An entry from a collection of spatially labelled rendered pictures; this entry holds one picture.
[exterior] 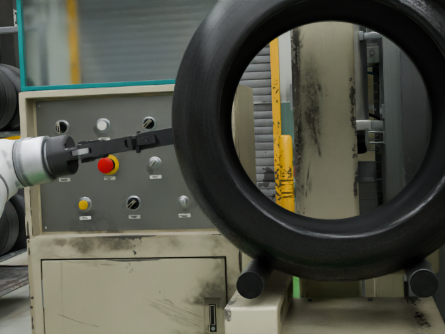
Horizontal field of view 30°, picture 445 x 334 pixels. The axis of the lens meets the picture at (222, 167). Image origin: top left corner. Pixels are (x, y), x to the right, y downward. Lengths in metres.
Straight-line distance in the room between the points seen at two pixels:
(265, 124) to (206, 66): 9.23
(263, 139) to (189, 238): 8.56
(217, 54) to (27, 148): 0.41
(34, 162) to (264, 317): 0.50
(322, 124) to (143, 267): 0.64
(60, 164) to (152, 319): 0.70
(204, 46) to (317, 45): 0.41
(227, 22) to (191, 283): 0.88
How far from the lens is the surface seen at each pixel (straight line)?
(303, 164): 1.72
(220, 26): 1.37
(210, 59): 1.36
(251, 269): 1.40
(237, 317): 1.39
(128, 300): 2.11
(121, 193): 2.13
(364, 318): 1.56
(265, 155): 10.60
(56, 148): 1.53
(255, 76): 10.62
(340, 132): 1.71
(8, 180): 1.54
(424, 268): 1.39
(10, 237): 5.39
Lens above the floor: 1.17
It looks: 3 degrees down
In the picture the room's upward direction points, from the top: 2 degrees counter-clockwise
